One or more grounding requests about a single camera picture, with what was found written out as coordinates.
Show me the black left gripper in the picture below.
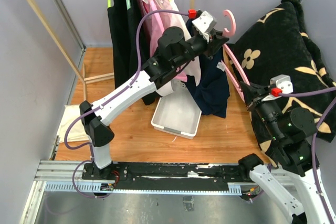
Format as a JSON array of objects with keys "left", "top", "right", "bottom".
[{"left": 173, "top": 30, "right": 230, "bottom": 69}]

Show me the pink plastic hanger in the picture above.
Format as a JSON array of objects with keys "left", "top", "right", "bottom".
[{"left": 223, "top": 9, "right": 250, "bottom": 102}]

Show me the navy blue t shirt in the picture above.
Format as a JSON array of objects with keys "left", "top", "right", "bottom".
[{"left": 185, "top": 19, "right": 231, "bottom": 119}]

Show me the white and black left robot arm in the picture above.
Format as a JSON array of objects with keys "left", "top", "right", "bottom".
[{"left": 79, "top": 26, "right": 230, "bottom": 180}]

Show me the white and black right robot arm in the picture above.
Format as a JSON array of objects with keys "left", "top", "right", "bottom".
[{"left": 238, "top": 76, "right": 335, "bottom": 223}]

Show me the white t shirt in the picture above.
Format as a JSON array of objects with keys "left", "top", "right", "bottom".
[{"left": 154, "top": 0, "right": 201, "bottom": 86}]

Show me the pink t shirt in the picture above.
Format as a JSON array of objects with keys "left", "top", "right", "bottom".
[{"left": 134, "top": 0, "right": 188, "bottom": 83}]

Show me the black t shirt with print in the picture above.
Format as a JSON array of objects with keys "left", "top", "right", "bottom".
[{"left": 123, "top": 0, "right": 158, "bottom": 105}]

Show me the black t shirt far left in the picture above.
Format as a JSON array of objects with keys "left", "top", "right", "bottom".
[{"left": 107, "top": 0, "right": 131, "bottom": 88}]

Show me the black floral plush blanket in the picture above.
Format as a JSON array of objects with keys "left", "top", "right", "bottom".
[{"left": 230, "top": 0, "right": 335, "bottom": 167}]

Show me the white perforated plastic basket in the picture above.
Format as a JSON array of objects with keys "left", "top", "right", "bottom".
[{"left": 151, "top": 81, "right": 202, "bottom": 139}]

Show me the folded cream cloth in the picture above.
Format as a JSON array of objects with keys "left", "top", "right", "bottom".
[{"left": 57, "top": 104, "right": 91, "bottom": 144}]

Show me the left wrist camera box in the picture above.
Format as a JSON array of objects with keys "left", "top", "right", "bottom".
[{"left": 192, "top": 10, "right": 217, "bottom": 42}]

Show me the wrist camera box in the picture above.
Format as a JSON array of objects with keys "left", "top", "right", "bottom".
[
  {"left": 262, "top": 74, "right": 293, "bottom": 101},
  {"left": 192, "top": 10, "right": 217, "bottom": 42}
]

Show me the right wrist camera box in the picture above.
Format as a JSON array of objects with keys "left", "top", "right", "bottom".
[{"left": 262, "top": 74, "right": 293, "bottom": 101}]

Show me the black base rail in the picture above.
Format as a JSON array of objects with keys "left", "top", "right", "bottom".
[{"left": 81, "top": 163, "right": 253, "bottom": 192}]

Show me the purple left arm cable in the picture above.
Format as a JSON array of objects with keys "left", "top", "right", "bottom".
[{"left": 64, "top": 9, "right": 191, "bottom": 199}]

